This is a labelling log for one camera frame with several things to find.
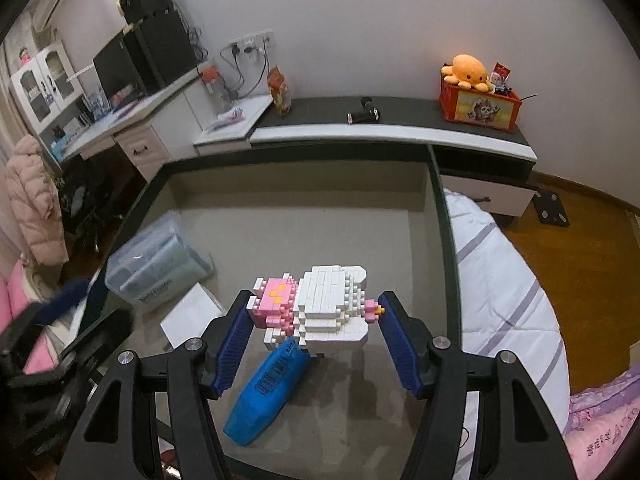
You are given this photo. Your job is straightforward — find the black power cable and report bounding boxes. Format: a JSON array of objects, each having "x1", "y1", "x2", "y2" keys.
[{"x1": 220, "y1": 44, "x2": 271, "y2": 102}]

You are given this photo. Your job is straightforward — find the printed leaflet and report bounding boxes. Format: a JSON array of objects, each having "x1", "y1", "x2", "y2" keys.
[{"x1": 205, "y1": 105, "x2": 251, "y2": 131}]

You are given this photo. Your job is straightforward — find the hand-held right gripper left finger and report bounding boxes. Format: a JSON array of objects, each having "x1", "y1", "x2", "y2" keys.
[{"x1": 62, "y1": 289, "x2": 256, "y2": 480}]

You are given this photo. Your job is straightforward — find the white desk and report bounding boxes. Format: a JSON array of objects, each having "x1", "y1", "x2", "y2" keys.
[{"x1": 50, "y1": 67, "x2": 216, "y2": 183}]

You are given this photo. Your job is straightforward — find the red white packet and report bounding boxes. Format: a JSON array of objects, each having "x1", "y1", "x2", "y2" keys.
[{"x1": 490, "y1": 62, "x2": 513, "y2": 96}]

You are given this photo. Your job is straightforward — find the clear plastic box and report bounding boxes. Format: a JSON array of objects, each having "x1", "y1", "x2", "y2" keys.
[{"x1": 104, "y1": 210, "x2": 215, "y2": 315}]

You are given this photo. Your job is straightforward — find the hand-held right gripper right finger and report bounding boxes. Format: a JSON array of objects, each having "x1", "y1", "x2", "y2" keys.
[{"x1": 377, "y1": 290, "x2": 578, "y2": 480}]

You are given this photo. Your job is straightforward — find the white wall outlet strip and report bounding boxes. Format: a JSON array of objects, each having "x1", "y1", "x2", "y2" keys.
[{"x1": 227, "y1": 31, "x2": 276, "y2": 58}]

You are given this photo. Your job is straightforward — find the clear jar orange lid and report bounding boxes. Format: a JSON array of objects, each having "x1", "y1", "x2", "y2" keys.
[{"x1": 202, "y1": 66, "x2": 232, "y2": 113}]

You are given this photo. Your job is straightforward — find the white glass door cabinet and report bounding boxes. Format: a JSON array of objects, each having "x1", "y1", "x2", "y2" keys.
[{"x1": 10, "y1": 40, "x2": 86, "y2": 136}]

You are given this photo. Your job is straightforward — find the black office chair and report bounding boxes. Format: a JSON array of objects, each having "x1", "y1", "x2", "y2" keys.
[{"x1": 50, "y1": 155, "x2": 126, "y2": 256}]

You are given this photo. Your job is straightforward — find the pink puffer jacket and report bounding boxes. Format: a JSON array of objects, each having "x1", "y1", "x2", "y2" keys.
[{"x1": 4, "y1": 135, "x2": 68, "y2": 266}]

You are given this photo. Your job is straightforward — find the black computer tower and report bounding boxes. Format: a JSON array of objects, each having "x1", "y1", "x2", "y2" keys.
[{"x1": 122, "y1": 10, "x2": 201, "y2": 96}]

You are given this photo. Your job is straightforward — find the red printed crate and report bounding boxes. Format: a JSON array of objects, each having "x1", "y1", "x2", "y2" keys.
[{"x1": 439, "y1": 72, "x2": 523, "y2": 133}]

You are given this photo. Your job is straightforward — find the blue barcode packet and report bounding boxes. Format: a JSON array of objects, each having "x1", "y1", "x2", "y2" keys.
[{"x1": 223, "y1": 337, "x2": 310, "y2": 447}]

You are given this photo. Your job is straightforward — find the black pink storage box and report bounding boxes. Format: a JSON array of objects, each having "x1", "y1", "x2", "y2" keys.
[{"x1": 70, "y1": 141, "x2": 473, "y2": 480}]

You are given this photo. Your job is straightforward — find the purple printed blanket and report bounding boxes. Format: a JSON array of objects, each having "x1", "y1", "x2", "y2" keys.
[{"x1": 565, "y1": 365, "x2": 640, "y2": 480}]

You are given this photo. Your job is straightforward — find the orange snack bag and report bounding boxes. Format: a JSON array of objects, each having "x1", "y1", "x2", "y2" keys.
[{"x1": 266, "y1": 65, "x2": 292, "y2": 116}]

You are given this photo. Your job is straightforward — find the black monitor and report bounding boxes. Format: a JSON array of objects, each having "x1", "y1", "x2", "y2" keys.
[{"x1": 92, "y1": 35, "x2": 146, "y2": 111}]

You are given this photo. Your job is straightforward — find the black floor scale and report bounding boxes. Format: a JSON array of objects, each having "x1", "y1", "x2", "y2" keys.
[{"x1": 532, "y1": 185, "x2": 572, "y2": 228}]

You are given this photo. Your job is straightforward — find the black white low cabinet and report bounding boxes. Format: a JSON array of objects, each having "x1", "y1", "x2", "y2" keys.
[{"x1": 194, "y1": 96, "x2": 543, "y2": 231}]

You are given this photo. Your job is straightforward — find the orange octopus plush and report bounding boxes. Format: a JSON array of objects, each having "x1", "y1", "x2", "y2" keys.
[{"x1": 441, "y1": 54, "x2": 496, "y2": 93}]

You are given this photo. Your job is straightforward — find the pink pillow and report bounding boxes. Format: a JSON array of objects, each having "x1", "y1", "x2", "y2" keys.
[{"x1": 0, "y1": 259, "x2": 66, "y2": 377}]

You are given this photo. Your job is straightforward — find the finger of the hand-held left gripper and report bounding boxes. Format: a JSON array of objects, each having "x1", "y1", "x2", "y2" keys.
[
  {"x1": 0, "y1": 279, "x2": 92, "y2": 361},
  {"x1": 60, "y1": 307, "x2": 132, "y2": 366}
]

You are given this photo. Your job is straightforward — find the white card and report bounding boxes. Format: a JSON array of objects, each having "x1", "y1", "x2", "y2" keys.
[{"x1": 160, "y1": 282, "x2": 227, "y2": 352}]

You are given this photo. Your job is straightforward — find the white pink building block figure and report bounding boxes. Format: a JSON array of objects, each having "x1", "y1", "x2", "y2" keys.
[{"x1": 248, "y1": 265, "x2": 387, "y2": 358}]

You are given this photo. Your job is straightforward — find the blue white packets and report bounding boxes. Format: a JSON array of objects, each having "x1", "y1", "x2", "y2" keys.
[{"x1": 82, "y1": 87, "x2": 111, "y2": 121}]

